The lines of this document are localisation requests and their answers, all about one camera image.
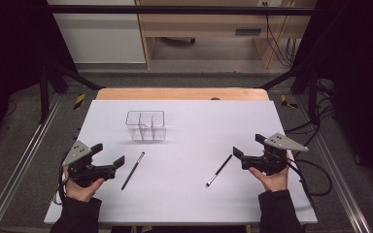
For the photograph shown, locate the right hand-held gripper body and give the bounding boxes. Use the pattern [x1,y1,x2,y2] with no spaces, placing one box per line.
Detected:
[241,132,309,176]

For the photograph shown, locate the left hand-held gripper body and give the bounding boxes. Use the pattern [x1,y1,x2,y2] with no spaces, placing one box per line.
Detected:
[61,140,117,188]

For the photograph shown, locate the black eyeliner pencil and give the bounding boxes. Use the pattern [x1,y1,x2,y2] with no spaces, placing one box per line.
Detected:
[120,151,146,191]

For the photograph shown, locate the clear plastic organizer box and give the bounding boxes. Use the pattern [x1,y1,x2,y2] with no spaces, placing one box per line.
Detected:
[124,110,167,143]

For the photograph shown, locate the person's right hand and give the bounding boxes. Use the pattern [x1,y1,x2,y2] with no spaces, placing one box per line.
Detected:
[249,156,291,193]

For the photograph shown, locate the person's left hand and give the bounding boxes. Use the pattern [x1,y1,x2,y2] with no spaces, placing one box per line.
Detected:
[63,167,107,204]

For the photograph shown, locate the black metal stand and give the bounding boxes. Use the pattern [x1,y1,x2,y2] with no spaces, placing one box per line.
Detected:
[258,61,322,125]
[38,61,106,124]

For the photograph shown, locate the white board sheet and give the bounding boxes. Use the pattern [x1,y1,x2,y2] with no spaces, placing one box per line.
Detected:
[43,99,319,226]

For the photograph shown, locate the grey desk label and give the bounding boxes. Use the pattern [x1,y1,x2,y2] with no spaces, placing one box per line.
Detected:
[235,28,262,37]

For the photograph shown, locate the white cabinet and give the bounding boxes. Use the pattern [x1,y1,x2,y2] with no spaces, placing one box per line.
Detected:
[47,0,147,65]

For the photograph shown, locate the black curtain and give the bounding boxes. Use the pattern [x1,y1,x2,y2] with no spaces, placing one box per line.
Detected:
[292,0,373,198]
[0,0,79,156]

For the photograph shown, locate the light wooden desk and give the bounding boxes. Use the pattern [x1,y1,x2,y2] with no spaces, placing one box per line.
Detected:
[135,0,319,70]

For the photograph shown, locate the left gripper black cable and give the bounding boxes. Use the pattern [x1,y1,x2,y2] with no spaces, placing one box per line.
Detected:
[52,161,71,206]

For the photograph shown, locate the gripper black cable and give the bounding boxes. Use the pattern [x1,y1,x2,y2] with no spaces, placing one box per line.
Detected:
[285,154,316,209]
[52,161,71,206]

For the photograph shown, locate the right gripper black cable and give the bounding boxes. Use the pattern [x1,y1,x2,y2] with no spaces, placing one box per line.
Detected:
[285,154,316,209]

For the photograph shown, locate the yellow-handled tool right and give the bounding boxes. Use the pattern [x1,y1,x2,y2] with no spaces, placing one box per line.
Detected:
[280,94,299,110]

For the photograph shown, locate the looped black floor cable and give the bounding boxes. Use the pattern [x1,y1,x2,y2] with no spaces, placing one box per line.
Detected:
[294,158,333,197]

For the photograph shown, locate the bundle of black floor cables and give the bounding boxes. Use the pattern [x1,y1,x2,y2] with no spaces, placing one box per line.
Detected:
[285,81,336,159]

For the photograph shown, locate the aluminium floor rail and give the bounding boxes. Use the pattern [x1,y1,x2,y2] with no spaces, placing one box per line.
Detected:
[295,96,373,233]
[0,93,64,233]

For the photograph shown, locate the hanging black cables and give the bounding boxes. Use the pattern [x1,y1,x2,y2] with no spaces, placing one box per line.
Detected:
[264,2,300,68]

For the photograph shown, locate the black horizontal frame bar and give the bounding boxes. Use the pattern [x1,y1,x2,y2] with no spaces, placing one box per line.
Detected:
[47,4,317,17]

